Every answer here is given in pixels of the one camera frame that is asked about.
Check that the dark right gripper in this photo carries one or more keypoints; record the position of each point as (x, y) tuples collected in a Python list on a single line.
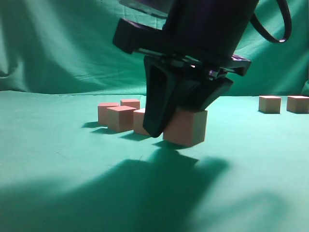
[(205, 30)]

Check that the pink cube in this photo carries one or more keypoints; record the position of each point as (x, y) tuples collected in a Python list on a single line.
[(102, 111), (187, 127), (298, 104), (269, 104)]

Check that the pink cube placed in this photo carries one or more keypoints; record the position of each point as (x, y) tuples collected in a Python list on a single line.
[(120, 118), (138, 118), (135, 103)]

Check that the green cloth backdrop and cover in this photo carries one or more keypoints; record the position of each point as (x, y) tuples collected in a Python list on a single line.
[(60, 171)]

